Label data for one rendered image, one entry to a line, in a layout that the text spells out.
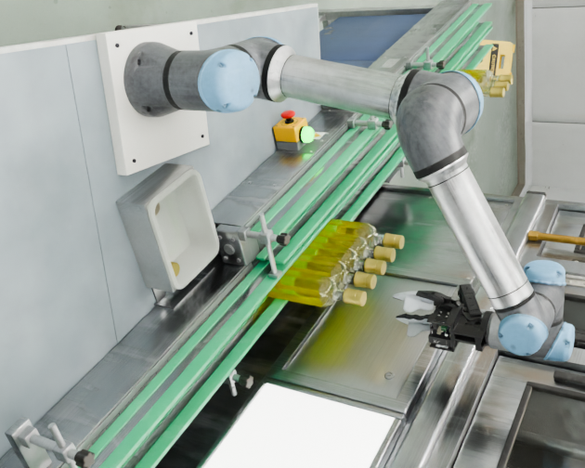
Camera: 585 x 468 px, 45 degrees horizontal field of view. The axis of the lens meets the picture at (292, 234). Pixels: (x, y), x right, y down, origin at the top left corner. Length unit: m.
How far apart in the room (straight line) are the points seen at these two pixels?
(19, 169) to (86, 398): 0.46
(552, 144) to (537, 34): 1.20
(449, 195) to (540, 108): 6.69
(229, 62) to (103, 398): 0.68
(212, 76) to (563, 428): 0.96
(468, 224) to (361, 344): 0.55
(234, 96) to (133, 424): 0.64
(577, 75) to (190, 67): 6.51
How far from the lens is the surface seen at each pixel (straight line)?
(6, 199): 1.30
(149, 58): 1.43
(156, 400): 1.40
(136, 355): 1.49
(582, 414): 1.55
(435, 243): 2.01
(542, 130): 7.95
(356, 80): 1.35
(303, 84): 1.40
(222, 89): 1.32
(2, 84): 1.29
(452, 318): 1.44
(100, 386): 1.45
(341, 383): 1.56
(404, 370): 1.57
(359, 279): 1.61
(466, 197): 1.19
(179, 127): 1.57
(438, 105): 1.20
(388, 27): 2.93
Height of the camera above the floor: 1.78
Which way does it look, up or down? 30 degrees down
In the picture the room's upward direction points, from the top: 98 degrees clockwise
